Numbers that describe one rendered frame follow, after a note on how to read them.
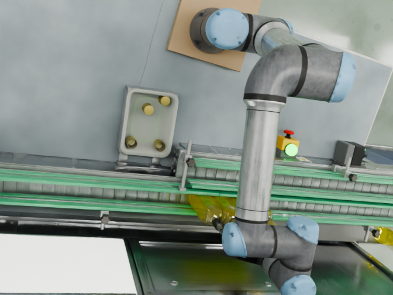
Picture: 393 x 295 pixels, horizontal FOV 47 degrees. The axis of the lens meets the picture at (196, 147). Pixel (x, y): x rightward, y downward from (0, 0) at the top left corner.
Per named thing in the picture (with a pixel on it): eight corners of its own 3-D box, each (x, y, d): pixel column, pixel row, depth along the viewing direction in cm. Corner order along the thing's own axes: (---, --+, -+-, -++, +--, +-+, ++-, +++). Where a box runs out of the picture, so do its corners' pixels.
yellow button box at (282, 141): (271, 151, 177) (279, 157, 170) (275, 133, 176) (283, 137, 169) (287, 153, 179) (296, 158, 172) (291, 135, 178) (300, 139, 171)
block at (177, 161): (169, 171, 161) (173, 177, 155) (173, 145, 159) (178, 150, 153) (178, 171, 162) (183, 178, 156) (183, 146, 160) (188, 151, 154)
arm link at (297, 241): (281, 226, 100) (272, 271, 102) (327, 228, 102) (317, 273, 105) (269, 212, 107) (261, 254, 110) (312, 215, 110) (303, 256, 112)
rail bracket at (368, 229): (348, 232, 182) (369, 247, 169) (352, 216, 180) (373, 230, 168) (357, 232, 183) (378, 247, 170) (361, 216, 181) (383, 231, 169)
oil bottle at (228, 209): (203, 203, 161) (223, 229, 141) (206, 188, 159) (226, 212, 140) (218, 203, 162) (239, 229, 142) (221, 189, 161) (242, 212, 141)
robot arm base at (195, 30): (192, 4, 152) (198, 2, 142) (235, 10, 155) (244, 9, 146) (187, 51, 155) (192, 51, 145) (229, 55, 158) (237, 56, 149)
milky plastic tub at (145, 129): (116, 147, 160) (119, 153, 152) (125, 83, 155) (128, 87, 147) (164, 151, 165) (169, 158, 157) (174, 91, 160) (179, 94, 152)
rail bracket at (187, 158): (172, 182, 155) (181, 195, 143) (181, 134, 151) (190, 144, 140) (181, 182, 156) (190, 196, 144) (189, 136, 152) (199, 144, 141)
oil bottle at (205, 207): (188, 202, 159) (204, 227, 139) (190, 187, 158) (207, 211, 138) (203, 203, 161) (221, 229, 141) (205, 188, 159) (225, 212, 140)
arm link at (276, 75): (256, 33, 95) (231, 264, 97) (304, 41, 97) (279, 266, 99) (239, 42, 106) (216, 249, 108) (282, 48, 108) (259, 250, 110)
